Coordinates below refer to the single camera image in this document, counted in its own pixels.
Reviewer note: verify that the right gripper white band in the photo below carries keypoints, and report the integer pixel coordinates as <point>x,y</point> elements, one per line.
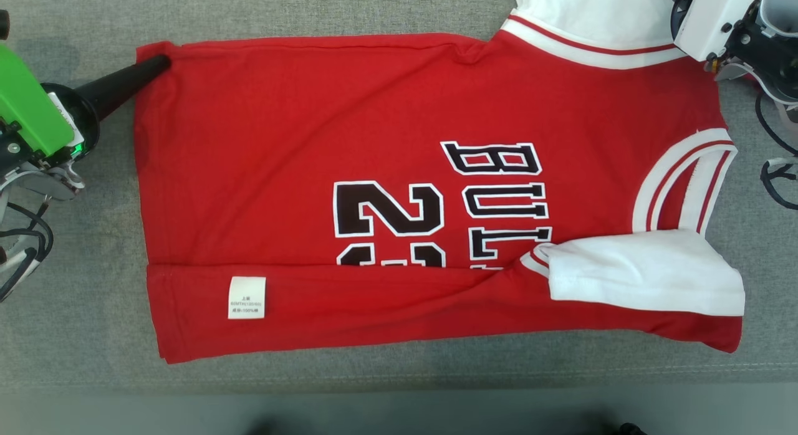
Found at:
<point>717,14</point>

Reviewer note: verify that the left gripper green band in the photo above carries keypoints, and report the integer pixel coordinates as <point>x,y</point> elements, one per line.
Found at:
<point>28,98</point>

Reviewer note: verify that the red jersey white sleeves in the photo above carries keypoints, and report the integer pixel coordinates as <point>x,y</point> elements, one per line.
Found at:
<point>280,142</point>

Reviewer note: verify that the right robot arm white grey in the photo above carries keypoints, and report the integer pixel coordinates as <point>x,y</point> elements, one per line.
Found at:
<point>779,61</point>

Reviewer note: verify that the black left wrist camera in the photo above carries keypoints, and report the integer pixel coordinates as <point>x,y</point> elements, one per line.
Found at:
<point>4,23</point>

